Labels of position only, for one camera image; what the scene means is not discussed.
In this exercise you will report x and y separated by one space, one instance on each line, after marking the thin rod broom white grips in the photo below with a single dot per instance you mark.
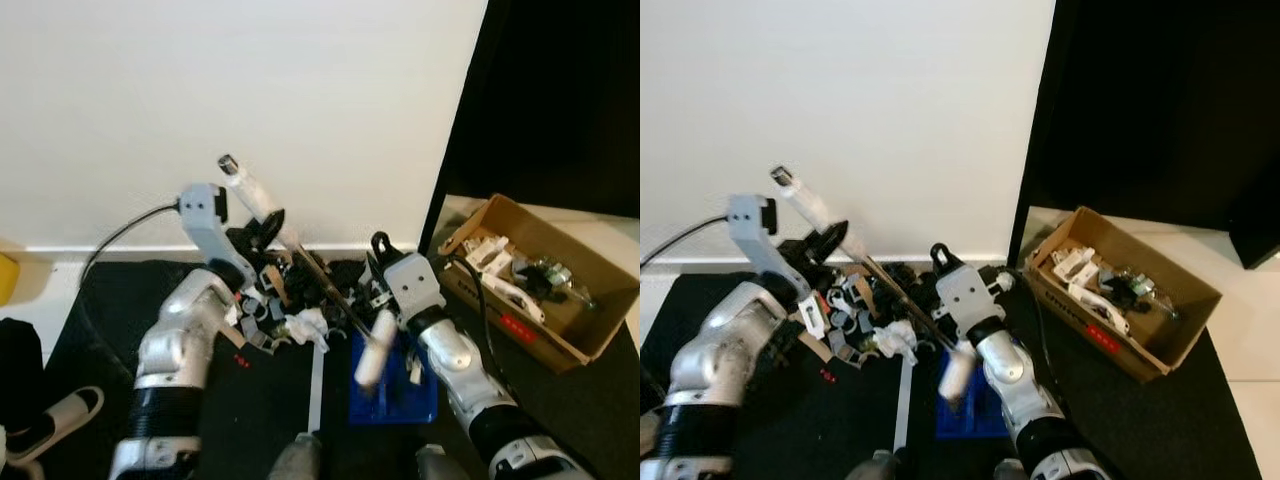
805 200
250 190

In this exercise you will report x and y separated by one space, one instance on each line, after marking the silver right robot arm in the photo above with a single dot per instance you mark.
460 370
1010 375

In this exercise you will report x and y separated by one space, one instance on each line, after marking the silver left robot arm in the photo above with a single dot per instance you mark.
715 345
175 335

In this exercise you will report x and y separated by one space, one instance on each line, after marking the black floor mat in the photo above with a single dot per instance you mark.
260 410
1180 430

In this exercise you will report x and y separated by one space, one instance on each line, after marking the pile of black grey scraps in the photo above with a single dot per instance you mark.
860 305
275 300

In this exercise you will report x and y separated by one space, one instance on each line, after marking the crumpled white tissue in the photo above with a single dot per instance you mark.
306 326
898 340

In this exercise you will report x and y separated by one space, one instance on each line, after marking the blue plastic dustpan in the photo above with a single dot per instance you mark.
410 395
990 415

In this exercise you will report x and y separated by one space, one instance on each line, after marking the grey flat strip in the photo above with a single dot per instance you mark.
903 405
316 390

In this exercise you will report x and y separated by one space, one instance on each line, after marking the white plastic part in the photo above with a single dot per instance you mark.
1085 285
500 275

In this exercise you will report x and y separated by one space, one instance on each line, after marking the green clear bottle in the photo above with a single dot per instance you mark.
552 278
1140 290

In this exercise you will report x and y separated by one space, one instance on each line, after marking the grey left robot foot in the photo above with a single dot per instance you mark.
880 466
296 460

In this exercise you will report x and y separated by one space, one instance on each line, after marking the grey robot foot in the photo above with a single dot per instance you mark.
440 464
1010 470
296 460
880 466

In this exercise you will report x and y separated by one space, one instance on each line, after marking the grey right robot foot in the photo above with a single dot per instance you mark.
1010 470
440 464

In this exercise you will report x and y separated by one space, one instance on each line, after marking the brown cardboard box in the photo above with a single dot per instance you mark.
590 320
1150 345

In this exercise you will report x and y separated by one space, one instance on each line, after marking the black cabinet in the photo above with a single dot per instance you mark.
550 100
1160 100

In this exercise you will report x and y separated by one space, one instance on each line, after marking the yellow object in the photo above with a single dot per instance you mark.
8 278

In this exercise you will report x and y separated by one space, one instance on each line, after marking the white slipper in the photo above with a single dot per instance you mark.
55 420

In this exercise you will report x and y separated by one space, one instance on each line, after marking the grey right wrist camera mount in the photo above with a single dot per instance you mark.
965 295
413 285

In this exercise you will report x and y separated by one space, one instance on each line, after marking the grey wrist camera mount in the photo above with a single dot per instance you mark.
210 225
755 235
965 295
413 285

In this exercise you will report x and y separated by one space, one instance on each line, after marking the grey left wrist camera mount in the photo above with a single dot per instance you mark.
755 235
210 225

